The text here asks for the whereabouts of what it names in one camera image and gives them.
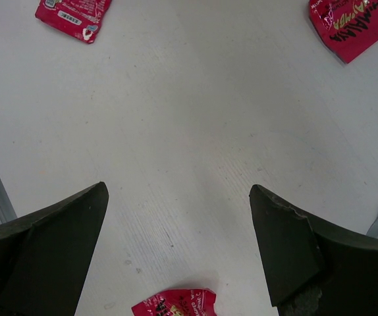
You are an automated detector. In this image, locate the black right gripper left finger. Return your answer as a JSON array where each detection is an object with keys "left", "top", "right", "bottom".
[{"left": 0, "top": 182, "right": 109, "bottom": 315}]

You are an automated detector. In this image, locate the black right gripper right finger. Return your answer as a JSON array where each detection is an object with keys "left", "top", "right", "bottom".
[{"left": 249, "top": 185, "right": 378, "bottom": 315}]

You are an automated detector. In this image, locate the red snack packet front right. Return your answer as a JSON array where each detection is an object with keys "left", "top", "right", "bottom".
[{"left": 132, "top": 288, "right": 217, "bottom": 316}]

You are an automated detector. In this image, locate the red snack packet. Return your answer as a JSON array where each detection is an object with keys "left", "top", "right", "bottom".
[
  {"left": 35, "top": 0, "right": 112, "bottom": 44},
  {"left": 308, "top": 0, "right": 378, "bottom": 64},
  {"left": 132, "top": 288, "right": 217, "bottom": 316}
]

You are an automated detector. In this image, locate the red snack packet centre back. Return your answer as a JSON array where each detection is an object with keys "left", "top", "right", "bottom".
[{"left": 308, "top": 0, "right": 378, "bottom": 64}]

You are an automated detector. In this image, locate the red snack packet front left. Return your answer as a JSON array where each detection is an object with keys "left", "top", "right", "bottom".
[{"left": 35, "top": 0, "right": 112, "bottom": 44}]

